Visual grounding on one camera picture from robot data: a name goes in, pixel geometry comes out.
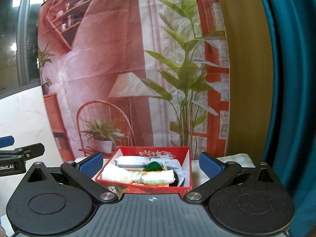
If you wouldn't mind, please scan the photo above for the orange floral quilted cloth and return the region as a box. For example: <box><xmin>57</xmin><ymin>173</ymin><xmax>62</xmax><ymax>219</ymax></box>
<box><xmin>100</xmin><ymin>164</ymin><xmax>175</xmax><ymax>187</ymax></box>

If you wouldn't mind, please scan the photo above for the green fabric piece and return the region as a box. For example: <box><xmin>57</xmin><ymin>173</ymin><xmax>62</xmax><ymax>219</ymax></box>
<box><xmin>144</xmin><ymin>161</ymin><xmax>163</xmax><ymax>172</ymax></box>

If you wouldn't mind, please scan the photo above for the printed room scene backdrop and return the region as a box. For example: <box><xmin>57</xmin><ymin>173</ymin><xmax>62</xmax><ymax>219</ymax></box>
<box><xmin>38</xmin><ymin>0</ymin><xmax>230</xmax><ymax>161</ymax></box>

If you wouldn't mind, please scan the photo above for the person's left hand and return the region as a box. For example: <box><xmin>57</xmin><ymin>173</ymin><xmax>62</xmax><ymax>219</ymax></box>
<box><xmin>0</xmin><ymin>226</ymin><xmax>7</xmax><ymax>237</ymax></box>

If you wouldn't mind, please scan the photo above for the green plaid tablecloth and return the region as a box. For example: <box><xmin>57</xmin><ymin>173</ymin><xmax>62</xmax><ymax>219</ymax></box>
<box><xmin>0</xmin><ymin>152</ymin><xmax>256</xmax><ymax>228</ymax></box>

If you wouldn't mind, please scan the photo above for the teal curtain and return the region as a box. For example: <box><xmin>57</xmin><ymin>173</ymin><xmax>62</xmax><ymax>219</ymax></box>
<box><xmin>262</xmin><ymin>0</ymin><xmax>315</xmax><ymax>236</ymax></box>

